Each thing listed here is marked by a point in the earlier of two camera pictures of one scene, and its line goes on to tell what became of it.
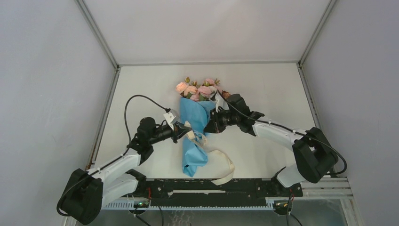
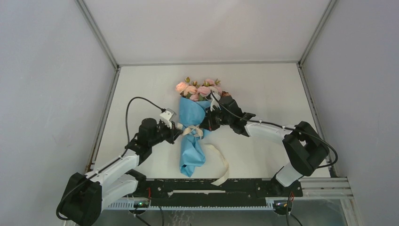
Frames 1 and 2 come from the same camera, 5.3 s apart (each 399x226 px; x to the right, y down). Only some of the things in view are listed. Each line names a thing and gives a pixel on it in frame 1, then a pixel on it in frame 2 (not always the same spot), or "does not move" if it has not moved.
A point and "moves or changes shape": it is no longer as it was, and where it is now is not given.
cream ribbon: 202,140 moves or changes shape
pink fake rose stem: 189,90 does not move
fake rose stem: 225,94 does not move
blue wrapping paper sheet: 195,115 does not move
